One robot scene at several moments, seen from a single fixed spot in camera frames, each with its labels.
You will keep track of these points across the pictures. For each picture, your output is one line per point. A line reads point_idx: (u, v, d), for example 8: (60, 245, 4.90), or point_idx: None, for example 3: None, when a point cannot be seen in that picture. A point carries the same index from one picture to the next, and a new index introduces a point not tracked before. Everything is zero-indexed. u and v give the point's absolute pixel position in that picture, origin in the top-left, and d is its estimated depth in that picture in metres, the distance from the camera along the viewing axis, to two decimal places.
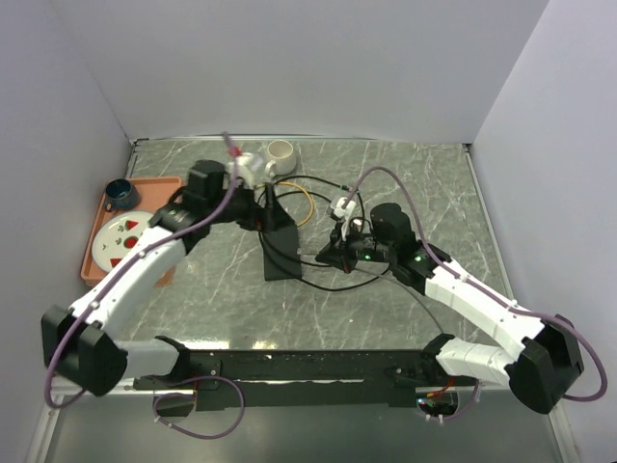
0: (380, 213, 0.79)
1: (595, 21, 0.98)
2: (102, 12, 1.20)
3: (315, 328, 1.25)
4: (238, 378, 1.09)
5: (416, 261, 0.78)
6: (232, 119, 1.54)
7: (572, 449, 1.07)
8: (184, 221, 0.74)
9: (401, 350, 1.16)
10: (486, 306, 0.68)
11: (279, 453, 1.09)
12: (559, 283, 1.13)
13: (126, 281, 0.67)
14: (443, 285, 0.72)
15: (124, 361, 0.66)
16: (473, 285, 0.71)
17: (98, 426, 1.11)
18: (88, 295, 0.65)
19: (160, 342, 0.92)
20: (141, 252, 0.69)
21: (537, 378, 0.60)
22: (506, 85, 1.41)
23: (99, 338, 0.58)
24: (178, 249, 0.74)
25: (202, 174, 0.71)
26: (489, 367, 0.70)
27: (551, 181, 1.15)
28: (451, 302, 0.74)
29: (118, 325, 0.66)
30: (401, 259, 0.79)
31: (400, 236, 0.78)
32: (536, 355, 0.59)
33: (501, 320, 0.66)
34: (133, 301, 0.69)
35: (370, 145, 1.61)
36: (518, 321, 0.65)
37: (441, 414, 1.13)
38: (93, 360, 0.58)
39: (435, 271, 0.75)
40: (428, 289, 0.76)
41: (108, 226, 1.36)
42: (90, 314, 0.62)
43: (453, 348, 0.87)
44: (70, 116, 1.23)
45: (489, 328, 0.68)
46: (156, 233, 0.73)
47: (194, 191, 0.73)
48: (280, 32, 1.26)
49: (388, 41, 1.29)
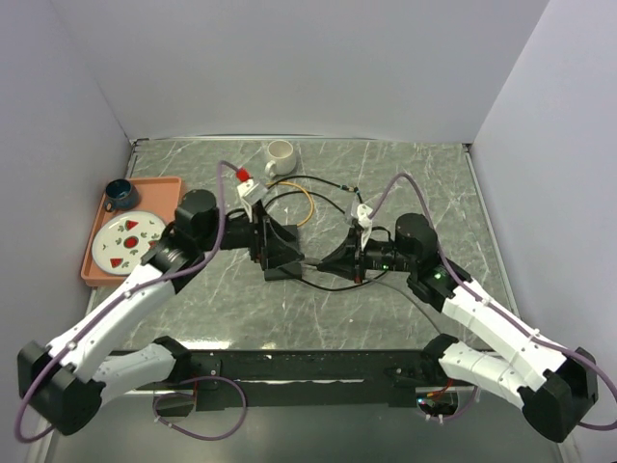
0: (407, 227, 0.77)
1: (596, 21, 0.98)
2: (102, 12, 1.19)
3: (315, 327, 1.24)
4: (238, 378, 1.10)
5: (437, 279, 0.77)
6: (233, 119, 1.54)
7: (571, 448, 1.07)
8: (176, 259, 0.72)
9: (400, 350, 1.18)
10: (507, 333, 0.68)
11: (279, 453, 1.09)
12: (558, 283, 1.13)
13: (107, 322, 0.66)
14: (464, 308, 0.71)
15: (96, 400, 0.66)
16: (495, 310, 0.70)
17: (98, 426, 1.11)
18: (68, 332, 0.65)
19: (155, 351, 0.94)
20: (126, 292, 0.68)
21: (555, 411, 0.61)
22: (505, 85, 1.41)
23: (70, 383, 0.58)
24: (168, 289, 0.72)
25: (189, 215, 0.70)
26: (498, 384, 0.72)
27: (551, 182, 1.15)
28: (469, 323, 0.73)
29: (94, 364, 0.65)
30: (420, 275, 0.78)
31: (425, 254, 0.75)
32: (558, 390, 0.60)
33: (523, 349, 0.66)
34: (115, 340, 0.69)
35: (370, 145, 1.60)
36: (539, 352, 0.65)
37: (441, 414, 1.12)
38: (64, 403, 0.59)
39: (456, 291, 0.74)
40: (446, 310, 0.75)
41: (108, 226, 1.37)
42: (66, 355, 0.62)
43: (459, 354, 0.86)
44: (69, 115, 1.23)
45: (507, 354, 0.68)
46: (146, 272, 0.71)
47: (183, 230, 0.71)
48: (279, 32, 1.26)
49: (388, 41, 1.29)
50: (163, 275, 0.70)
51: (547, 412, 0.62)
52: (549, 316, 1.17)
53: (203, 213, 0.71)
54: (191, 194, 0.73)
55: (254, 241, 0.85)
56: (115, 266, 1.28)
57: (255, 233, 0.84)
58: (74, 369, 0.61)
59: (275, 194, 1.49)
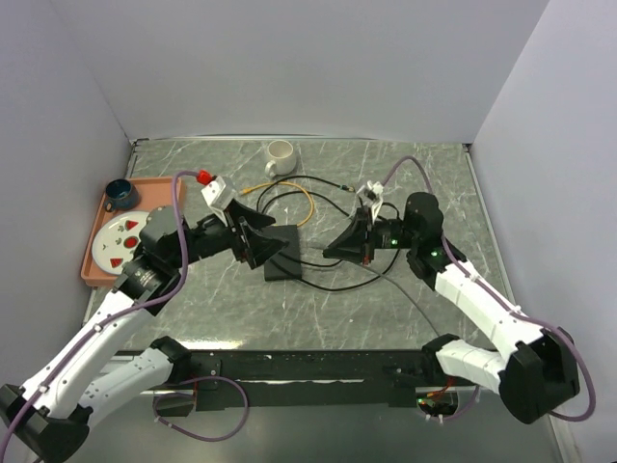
0: (416, 204, 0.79)
1: (596, 20, 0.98)
2: (102, 13, 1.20)
3: (315, 328, 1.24)
4: (238, 378, 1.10)
5: (433, 257, 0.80)
6: (233, 119, 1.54)
7: (571, 448, 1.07)
8: (150, 282, 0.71)
9: (400, 350, 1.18)
10: (490, 307, 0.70)
11: (279, 453, 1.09)
12: (558, 283, 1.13)
13: (80, 360, 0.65)
14: (452, 281, 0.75)
15: (84, 433, 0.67)
16: (482, 285, 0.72)
17: (98, 427, 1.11)
18: (42, 372, 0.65)
19: (150, 359, 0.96)
20: (96, 327, 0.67)
21: (523, 382, 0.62)
22: (505, 84, 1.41)
23: (44, 428, 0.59)
24: (143, 316, 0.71)
25: (155, 237, 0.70)
26: (483, 370, 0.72)
27: (551, 181, 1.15)
28: (457, 298, 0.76)
29: (72, 400, 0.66)
30: (419, 252, 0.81)
31: (428, 231, 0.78)
32: (527, 359, 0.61)
33: (500, 321, 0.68)
34: (91, 374, 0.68)
35: (370, 145, 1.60)
36: (517, 326, 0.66)
37: (441, 414, 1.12)
38: (41, 444, 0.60)
39: (447, 267, 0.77)
40: (438, 285, 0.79)
41: (108, 226, 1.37)
42: (38, 398, 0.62)
43: (454, 348, 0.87)
44: (69, 115, 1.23)
45: (488, 327, 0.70)
46: (118, 301, 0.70)
47: (153, 252, 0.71)
48: (280, 32, 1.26)
49: (388, 41, 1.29)
50: (135, 303, 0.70)
51: (518, 383, 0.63)
52: (549, 316, 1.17)
53: (169, 234, 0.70)
54: (157, 215, 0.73)
55: (234, 241, 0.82)
56: (115, 266, 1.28)
57: (234, 232, 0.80)
58: (48, 413, 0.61)
59: (275, 194, 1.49)
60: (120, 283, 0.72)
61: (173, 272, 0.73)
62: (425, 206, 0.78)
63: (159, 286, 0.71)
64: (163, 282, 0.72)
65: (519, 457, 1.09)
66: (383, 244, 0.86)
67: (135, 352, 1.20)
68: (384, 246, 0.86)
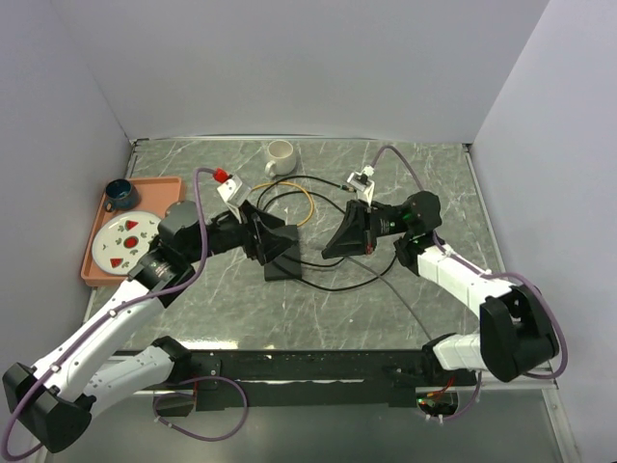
0: (419, 205, 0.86)
1: (597, 20, 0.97)
2: (103, 13, 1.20)
3: (315, 327, 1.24)
4: (238, 378, 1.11)
5: (415, 245, 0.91)
6: (233, 118, 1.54)
7: (571, 449, 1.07)
8: (165, 273, 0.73)
9: (401, 350, 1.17)
10: (463, 274, 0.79)
11: (279, 452, 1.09)
12: (557, 283, 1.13)
13: (93, 342, 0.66)
14: (431, 260, 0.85)
15: (88, 419, 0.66)
16: (455, 259, 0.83)
17: (96, 428, 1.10)
18: (53, 354, 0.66)
19: (152, 357, 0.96)
20: (111, 313, 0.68)
21: (496, 332, 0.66)
22: (506, 84, 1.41)
23: (53, 407, 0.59)
24: (155, 306, 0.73)
25: (173, 231, 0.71)
26: (470, 347, 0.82)
27: (551, 182, 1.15)
28: (437, 277, 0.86)
29: (81, 385, 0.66)
30: (409, 243, 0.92)
31: (422, 231, 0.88)
32: (495, 308, 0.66)
33: (471, 284, 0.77)
34: (101, 359, 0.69)
35: (370, 145, 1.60)
36: (486, 285, 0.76)
37: (441, 414, 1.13)
38: (47, 424, 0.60)
39: (425, 249, 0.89)
40: (419, 264, 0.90)
41: (108, 226, 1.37)
42: (49, 378, 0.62)
43: (446, 339, 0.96)
44: (69, 115, 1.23)
45: (463, 293, 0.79)
46: (133, 289, 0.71)
47: (170, 243, 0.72)
48: (280, 32, 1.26)
49: (388, 41, 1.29)
50: (149, 290, 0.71)
51: (492, 336, 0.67)
52: None
53: (187, 227, 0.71)
54: (175, 208, 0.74)
55: (246, 237, 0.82)
56: (115, 266, 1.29)
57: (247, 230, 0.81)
58: (58, 393, 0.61)
59: (275, 194, 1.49)
60: (135, 272, 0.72)
61: (186, 265, 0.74)
62: (428, 210, 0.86)
63: (174, 279, 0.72)
64: (177, 274, 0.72)
65: (519, 457, 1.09)
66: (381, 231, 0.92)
67: (135, 352, 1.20)
68: (384, 232, 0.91)
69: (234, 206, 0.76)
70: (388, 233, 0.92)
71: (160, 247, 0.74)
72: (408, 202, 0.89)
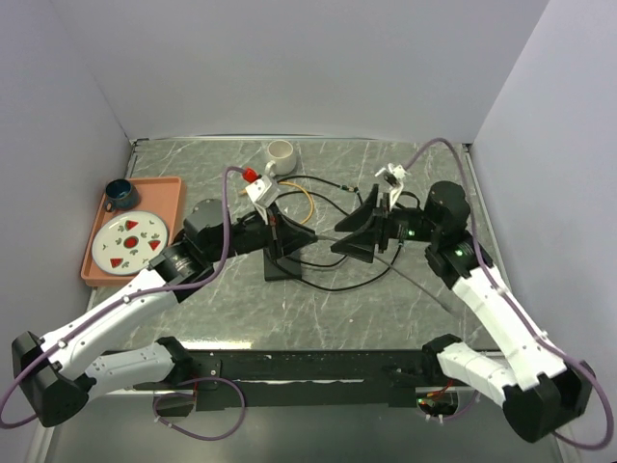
0: (440, 195, 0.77)
1: (598, 19, 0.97)
2: (102, 13, 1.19)
3: (315, 327, 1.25)
4: (238, 378, 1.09)
5: (456, 255, 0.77)
6: (233, 118, 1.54)
7: (571, 449, 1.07)
8: (184, 269, 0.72)
9: (400, 350, 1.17)
10: (516, 328, 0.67)
11: (278, 452, 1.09)
12: (558, 284, 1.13)
13: (102, 325, 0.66)
14: (477, 291, 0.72)
15: (85, 400, 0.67)
16: (507, 303, 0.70)
17: (97, 427, 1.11)
18: (64, 329, 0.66)
19: (154, 353, 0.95)
20: (125, 297, 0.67)
21: (537, 413, 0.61)
22: (506, 85, 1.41)
23: (52, 384, 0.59)
24: (170, 299, 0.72)
25: (196, 229, 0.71)
26: (487, 381, 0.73)
27: (552, 182, 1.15)
28: (476, 309, 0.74)
29: (85, 364, 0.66)
30: (442, 249, 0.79)
31: (451, 227, 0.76)
32: (547, 394, 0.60)
33: (523, 347, 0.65)
34: (108, 342, 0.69)
35: (370, 145, 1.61)
36: (540, 354, 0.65)
37: (440, 414, 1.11)
38: (44, 400, 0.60)
39: (472, 273, 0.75)
40: (458, 289, 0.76)
41: (108, 226, 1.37)
42: (54, 353, 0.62)
43: (456, 351, 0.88)
44: (69, 115, 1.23)
45: (507, 349, 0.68)
46: (150, 278, 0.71)
47: (193, 240, 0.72)
48: (280, 32, 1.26)
49: (390, 40, 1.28)
50: (167, 283, 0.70)
51: (527, 412, 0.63)
52: (548, 316, 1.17)
53: (212, 227, 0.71)
54: (204, 207, 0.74)
55: (270, 237, 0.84)
56: (115, 266, 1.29)
57: (272, 227, 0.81)
58: (59, 369, 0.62)
59: None
60: (156, 262, 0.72)
61: (206, 264, 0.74)
62: (447, 196, 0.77)
63: (191, 275, 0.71)
64: (196, 271, 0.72)
65: (520, 456, 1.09)
66: (399, 234, 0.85)
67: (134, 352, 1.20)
68: (401, 237, 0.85)
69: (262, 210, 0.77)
70: (409, 238, 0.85)
71: (184, 242, 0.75)
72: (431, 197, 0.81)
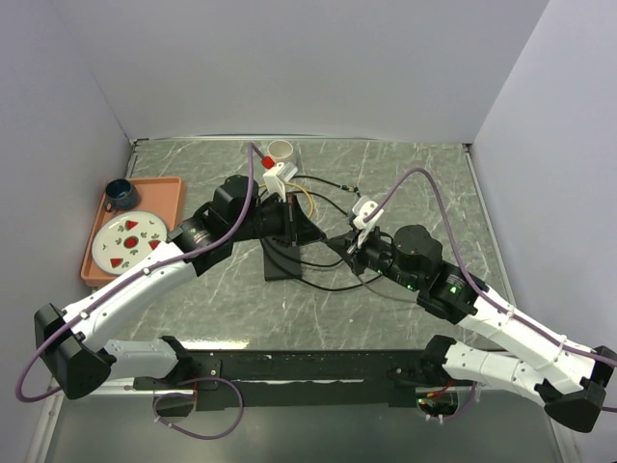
0: (408, 243, 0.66)
1: (598, 19, 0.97)
2: (102, 13, 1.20)
3: (314, 327, 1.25)
4: (238, 378, 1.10)
5: (451, 293, 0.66)
6: (233, 118, 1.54)
7: (571, 449, 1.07)
8: (202, 241, 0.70)
9: (400, 350, 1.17)
10: (542, 345, 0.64)
11: (278, 453, 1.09)
12: (558, 284, 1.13)
13: (122, 296, 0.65)
14: (491, 322, 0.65)
15: (107, 373, 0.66)
16: (522, 321, 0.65)
17: (97, 428, 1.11)
18: (84, 301, 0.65)
19: (161, 347, 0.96)
20: (146, 269, 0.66)
21: (586, 414, 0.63)
22: (506, 85, 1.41)
23: (76, 354, 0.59)
24: (189, 272, 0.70)
25: (227, 198, 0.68)
26: (512, 383, 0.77)
27: (551, 182, 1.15)
28: (491, 336, 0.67)
29: (104, 337, 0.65)
30: (432, 291, 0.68)
31: (433, 267, 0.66)
32: (598, 398, 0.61)
33: (556, 360, 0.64)
34: (127, 315, 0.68)
35: (370, 145, 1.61)
36: (570, 359, 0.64)
37: (441, 414, 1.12)
38: (69, 370, 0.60)
39: (476, 305, 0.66)
40: (466, 323, 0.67)
41: (109, 226, 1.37)
42: (77, 323, 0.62)
43: (462, 358, 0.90)
44: (69, 115, 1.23)
45: (536, 364, 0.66)
46: (168, 250, 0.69)
47: (219, 211, 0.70)
48: (280, 32, 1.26)
49: (389, 40, 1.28)
50: (184, 254, 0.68)
51: (576, 414, 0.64)
52: (549, 316, 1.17)
53: (240, 198, 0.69)
54: (233, 179, 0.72)
55: (286, 216, 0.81)
56: (115, 266, 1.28)
57: (288, 205, 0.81)
58: (83, 340, 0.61)
59: None
60: (174, 235, 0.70)
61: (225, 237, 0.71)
62: (410, 241, 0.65)
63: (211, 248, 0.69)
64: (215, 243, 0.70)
65: (519, 456, 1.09)
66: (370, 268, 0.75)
67: None
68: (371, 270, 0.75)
69: (282, 183, 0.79)
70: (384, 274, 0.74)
71: (204, 215, 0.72)
72: (392, 240, 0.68)
